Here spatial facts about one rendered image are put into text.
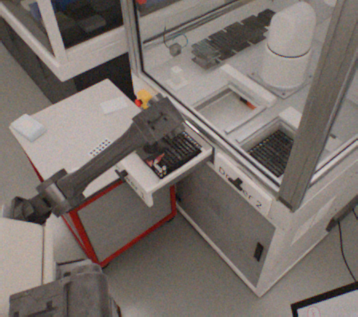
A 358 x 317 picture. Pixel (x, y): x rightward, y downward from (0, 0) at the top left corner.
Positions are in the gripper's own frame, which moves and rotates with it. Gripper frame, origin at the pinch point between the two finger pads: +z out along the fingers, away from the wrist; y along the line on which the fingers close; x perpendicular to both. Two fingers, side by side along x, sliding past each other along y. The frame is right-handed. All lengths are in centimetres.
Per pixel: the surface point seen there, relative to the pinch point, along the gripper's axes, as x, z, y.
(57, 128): -58, 15, 22
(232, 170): 20.8, 2.3, -23.0
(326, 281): 61, 96, -62
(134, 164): -10.7, 8.9, 4.1
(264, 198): 37.9, 1.8, -24.0
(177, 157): 1.8, 3.2, -10.2
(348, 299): 79, -16, -11
